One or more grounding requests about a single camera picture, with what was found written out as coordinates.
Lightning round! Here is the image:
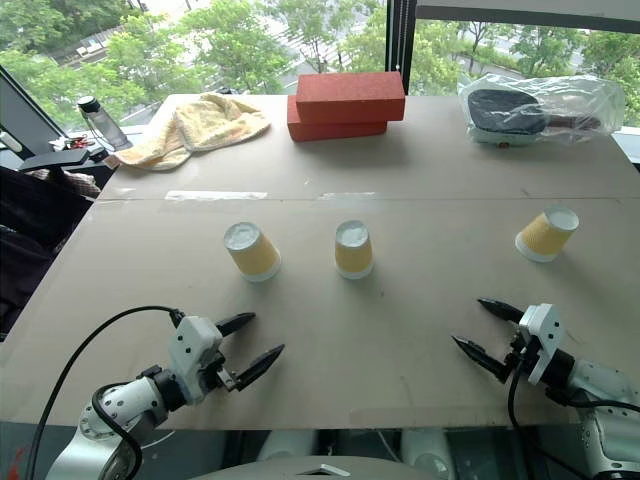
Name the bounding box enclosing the red brick block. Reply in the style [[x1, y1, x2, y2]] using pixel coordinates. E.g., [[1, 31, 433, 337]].
[[295, 71, 406, 125], [287, 94, 389, 144]]

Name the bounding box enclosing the grey rounded robot torso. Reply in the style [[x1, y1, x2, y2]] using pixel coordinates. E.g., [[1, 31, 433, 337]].
[[192, 454, 417, 480]]

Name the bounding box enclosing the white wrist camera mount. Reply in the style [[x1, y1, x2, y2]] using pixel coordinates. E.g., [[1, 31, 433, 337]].
[[167, 314, 224, 406], [518, 302, 564, 386]]

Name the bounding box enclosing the black table tennis paddle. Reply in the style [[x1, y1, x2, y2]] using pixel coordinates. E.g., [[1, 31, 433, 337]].
[[467, 88, 602, 137]]

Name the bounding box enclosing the yellow ribbed paper cup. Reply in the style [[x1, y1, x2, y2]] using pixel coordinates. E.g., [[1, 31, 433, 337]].
[[223, 221, 282, 283], [514, 205, 581, 264], [334, 219, 375, 280]]

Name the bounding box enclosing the pale yellow towel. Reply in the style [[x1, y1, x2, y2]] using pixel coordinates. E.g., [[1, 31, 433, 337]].
[[107, 92, 272, 172]]

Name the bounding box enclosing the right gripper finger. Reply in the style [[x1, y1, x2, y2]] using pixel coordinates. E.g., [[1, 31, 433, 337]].
[[477, 298, 525, 326], [451, 335, 513, 385]]

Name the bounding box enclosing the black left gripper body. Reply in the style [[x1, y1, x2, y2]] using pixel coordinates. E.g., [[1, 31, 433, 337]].
[[202, 351, 241, 396]]

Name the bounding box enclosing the dark clothing bundle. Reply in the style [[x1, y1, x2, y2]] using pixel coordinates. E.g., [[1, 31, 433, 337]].
[[0, 166, 102, 337]]

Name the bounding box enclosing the clear plastic bag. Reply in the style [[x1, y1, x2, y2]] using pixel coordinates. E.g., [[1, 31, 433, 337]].
[[458, 73, 627, 148]]

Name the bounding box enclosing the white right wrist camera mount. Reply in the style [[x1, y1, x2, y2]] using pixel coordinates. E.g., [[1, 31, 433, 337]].
[[518, 302, 564, 386]]

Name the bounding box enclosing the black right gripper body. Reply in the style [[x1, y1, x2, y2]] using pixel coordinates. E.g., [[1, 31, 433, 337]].
[[504, 323, 540, 372]]

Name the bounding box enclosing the black chair armrest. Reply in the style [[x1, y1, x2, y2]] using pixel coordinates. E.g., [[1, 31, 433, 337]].
[[18, 148, 91, 174]]

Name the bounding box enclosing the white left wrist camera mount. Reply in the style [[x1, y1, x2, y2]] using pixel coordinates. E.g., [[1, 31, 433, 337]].
[[167, 314, 224, 406]]

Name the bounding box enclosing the black window frame post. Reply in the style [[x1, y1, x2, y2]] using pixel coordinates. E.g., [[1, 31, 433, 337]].
[[386, 0, 419, 97]]

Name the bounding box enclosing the clear water bottle black cap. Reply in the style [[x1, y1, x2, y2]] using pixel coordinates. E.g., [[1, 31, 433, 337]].
[[76, 95, 133, 151]]

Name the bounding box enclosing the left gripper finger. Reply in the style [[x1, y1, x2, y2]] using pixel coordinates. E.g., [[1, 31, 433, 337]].
[[234, 343, 286, 393], [215, 312, 257, 338]]

